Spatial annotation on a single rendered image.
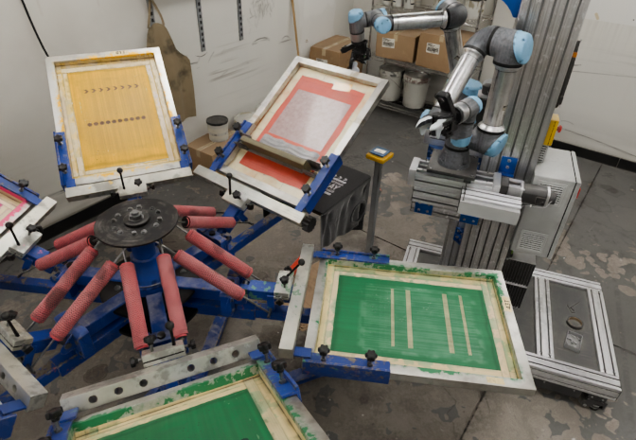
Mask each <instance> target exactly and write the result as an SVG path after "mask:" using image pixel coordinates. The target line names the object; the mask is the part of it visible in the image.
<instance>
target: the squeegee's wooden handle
mask: <svg viewBox="0 0 636 440"><path fill-rule="evenodd" d="M240 141H241V142H242V144H243V145H246V146H247V148H248V149H251V150H255V151H258V152H260V153H262V154H265V155H267V156H270V157H272V158H274V159H276V160H278V161H281V162H283V163H286V164H288V165H291V166H293V167H297V168H299V169H305V170H307V171H311V166H310V165H309V163H308V161H306V160H304V159H301V158H299V157H296V156H294V155H291V154H289V153H287V152H285V151H282V150H278V149H276V148H273V147H271V146H268V145H266V144H263V143H261V142H258V141H256V140H254V139H252V138H249V137H247V136H244V135H243V136H242V137H241V138H240Z"/></svg>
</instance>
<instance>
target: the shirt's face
mask: <svg viewBox="0 0 636 440"><path fill-rule="evenodd" d="M336 174H337V175H339V176H342V177H344V178H346V179H348V180H350V181H349V182H347V183H346V184H344V185H343V186H341V187H340V188H339V189H337V190H336V191H335V192H333V193H332V194H330V195H329V196H328V195H326V194H323V195H322V197H321V198H320V200H319V202H318V203H317V204H316V205H315V207H314V208H313V210H314V211H317V212H319V213H321V214H323V213H324V212H325V211H326V210H327V209H329V208H330V206H332V205H333V204H334V203H336V202H337V201H339V200H340V199H341V198H342V197H344V196H345V195H346V194H348V193H349V192H350V191H352V190H353V189H354V188H356V187H357V186H358V185H360V184H361V183H362V182H364V181H365V180H366V179H368V178H369V177H370V175H368V174H365V173H362V172H360V171H358V170H356V169H353V168H350V167H346V166H344V165H341V167H340V168H339V170H338V172H337V173H336Z"/></svg>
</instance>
